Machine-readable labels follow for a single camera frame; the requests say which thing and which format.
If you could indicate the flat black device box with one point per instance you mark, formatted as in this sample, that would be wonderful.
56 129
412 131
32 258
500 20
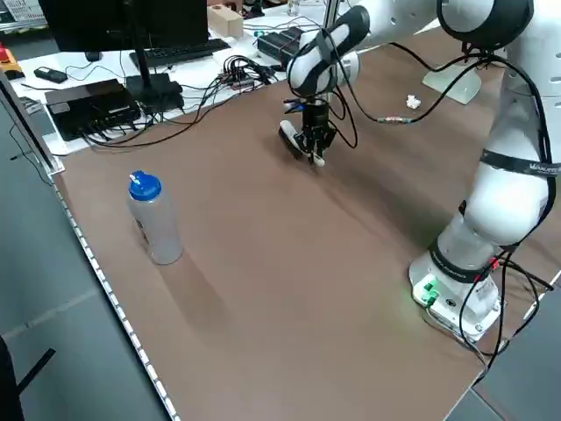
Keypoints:
87 103

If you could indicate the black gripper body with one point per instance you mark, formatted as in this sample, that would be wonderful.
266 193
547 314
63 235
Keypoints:
316 117

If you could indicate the wooden block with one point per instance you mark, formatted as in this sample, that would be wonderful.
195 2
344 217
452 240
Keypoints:
225 22

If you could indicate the black computer mouse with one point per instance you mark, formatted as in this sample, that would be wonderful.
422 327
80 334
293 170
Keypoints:
93 55

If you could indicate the black monitor with stand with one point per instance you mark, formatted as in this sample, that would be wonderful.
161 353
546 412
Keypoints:
109 26

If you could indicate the black keyboard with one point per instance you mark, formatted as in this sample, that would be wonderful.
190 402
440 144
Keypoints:
184 52

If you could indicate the black finned power supply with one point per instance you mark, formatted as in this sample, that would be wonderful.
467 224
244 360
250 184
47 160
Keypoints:
276 44

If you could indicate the white paper ball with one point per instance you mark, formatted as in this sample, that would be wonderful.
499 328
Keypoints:
412 101

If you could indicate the aluminium profile post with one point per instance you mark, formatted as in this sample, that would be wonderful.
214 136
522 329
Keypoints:
331 13

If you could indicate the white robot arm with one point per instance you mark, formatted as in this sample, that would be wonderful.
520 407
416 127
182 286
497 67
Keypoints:
508 197

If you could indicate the white hand brush black bristles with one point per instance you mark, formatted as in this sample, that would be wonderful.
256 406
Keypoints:
289 135

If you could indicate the clear bottle blue lid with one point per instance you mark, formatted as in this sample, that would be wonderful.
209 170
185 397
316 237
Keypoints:
158 219

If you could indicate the clear acrylic panel stand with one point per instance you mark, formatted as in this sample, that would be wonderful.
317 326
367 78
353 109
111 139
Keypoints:
30 127

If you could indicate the black usb hub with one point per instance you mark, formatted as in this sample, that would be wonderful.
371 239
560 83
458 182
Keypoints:
236 78

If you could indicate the red emergency stop button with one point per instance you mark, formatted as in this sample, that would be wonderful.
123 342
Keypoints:
4 53

